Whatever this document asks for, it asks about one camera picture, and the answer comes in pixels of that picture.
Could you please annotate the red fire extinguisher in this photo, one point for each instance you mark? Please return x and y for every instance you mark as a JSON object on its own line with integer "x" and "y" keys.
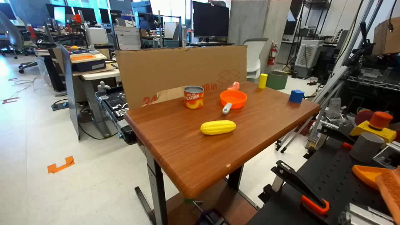
{"x": 273, "y": 54}

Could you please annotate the grey cylinder block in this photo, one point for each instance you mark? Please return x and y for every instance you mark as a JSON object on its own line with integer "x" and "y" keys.
{"x": 365, "y": 146}

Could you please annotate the green-yellow cup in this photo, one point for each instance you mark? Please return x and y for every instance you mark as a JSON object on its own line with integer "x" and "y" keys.
{"x": 263, "y": 80}

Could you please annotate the black device with orange top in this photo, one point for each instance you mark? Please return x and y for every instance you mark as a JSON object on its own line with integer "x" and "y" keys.
{"x": 88, "y": 60}

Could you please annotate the black table leg frame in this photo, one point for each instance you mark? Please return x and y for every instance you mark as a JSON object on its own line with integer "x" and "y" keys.
{"x": 158, "y": 188}

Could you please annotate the orange toy bowl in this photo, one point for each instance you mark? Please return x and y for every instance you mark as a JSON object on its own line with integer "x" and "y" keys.
{"x": 234, "y": 99}

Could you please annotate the blue cup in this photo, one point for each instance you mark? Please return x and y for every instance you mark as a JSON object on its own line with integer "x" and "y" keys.
{"x": 297, "y": 96}

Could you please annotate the grey swivel chair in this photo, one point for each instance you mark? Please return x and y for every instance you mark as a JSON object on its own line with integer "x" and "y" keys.
{"x": 14, "y": 38}

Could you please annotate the orange labelled tin can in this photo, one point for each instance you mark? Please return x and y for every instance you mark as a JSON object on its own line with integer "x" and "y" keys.
{"x": 194, "y": 98}

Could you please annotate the brown cardboard box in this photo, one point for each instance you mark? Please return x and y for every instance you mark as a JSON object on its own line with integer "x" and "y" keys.
{"x": 388, "y": 38}

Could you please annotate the yellow toy corn cob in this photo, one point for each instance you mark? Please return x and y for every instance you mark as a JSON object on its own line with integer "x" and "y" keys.
{"x": 218, "y": 126}

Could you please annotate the metal tripod stand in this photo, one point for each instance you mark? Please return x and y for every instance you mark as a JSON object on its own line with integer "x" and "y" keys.
{"x": 329, "y": 89}

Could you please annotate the black perforated board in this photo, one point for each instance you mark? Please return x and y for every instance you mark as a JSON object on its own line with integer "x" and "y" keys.
{"x": 333, "y": 179}

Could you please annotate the grey plastic fixture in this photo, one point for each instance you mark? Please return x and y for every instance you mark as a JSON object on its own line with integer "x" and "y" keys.
{"x": 335, "y": 108}

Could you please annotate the brown cardboard panel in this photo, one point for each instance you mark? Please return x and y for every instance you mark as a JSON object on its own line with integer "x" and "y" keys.
{"x": 167, "y": 70}

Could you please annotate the white side desk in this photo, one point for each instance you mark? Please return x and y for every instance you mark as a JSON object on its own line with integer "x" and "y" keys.
{"x": 98, "y": 75}

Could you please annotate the black computer monitor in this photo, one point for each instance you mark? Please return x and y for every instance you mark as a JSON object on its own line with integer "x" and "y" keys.
{"x": 210, "y": 20}

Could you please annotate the dark red ball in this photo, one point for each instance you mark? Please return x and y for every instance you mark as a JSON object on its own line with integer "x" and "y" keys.
{"x": 363, "y": 115}

